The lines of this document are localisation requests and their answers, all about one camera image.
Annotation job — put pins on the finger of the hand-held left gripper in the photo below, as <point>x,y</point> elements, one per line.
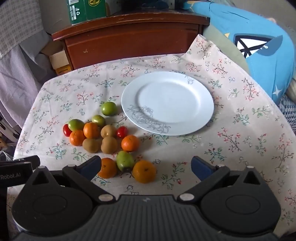
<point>27,159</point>

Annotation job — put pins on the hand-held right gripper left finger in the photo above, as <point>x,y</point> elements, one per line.
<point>90,165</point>

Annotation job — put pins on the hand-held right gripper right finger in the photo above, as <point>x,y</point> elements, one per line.
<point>200,168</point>

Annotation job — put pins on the brown kiwi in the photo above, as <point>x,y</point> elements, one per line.
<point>91,145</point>
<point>109,144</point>

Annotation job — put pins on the orange tomato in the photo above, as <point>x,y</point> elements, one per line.
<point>91,130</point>
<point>77,138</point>
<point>130,143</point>

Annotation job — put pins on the green jujube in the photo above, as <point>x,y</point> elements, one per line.
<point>124,161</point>
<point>109,108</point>
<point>75,124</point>
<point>98,120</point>

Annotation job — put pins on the yellowish tomato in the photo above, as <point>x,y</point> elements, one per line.
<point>108,131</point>

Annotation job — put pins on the red cherry tomato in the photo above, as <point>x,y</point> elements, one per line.
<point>121,132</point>
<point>67,130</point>

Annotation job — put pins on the large yellowish orange mandarin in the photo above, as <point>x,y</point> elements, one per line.
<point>144,172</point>

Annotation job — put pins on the white plate with grey flowers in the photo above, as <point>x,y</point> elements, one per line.
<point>171,99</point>

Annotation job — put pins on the clear plastic bag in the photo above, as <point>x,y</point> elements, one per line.
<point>5,155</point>

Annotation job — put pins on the floral tablecloth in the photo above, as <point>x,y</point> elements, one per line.
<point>231,129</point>

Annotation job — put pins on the purple striped cloth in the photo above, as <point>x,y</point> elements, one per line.
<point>20,81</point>

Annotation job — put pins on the open cardboard box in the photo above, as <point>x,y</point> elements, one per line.
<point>57,60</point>

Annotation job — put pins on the dark blue knit cloth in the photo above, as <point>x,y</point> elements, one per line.
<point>289,113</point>

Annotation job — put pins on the grey-green pillow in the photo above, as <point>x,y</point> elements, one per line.
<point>222,44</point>

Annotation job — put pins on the brown wooden nightstand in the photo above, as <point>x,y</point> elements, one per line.
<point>129,41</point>

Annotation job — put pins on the white checked cloth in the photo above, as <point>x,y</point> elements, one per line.
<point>18,23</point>

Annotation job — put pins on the green cardboard box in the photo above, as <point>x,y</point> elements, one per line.
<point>85,11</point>

